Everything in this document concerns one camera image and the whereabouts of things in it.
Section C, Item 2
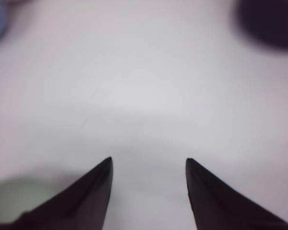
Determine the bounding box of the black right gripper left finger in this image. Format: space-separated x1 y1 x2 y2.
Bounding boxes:
0 157 113 230

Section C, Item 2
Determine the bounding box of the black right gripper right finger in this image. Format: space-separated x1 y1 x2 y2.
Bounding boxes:
185 158 288 230

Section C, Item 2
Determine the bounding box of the green bowl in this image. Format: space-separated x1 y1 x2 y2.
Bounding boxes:
0 176 75 223

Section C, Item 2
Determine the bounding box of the dark blue saucepan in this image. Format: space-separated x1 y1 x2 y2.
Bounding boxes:
233 0 288 52

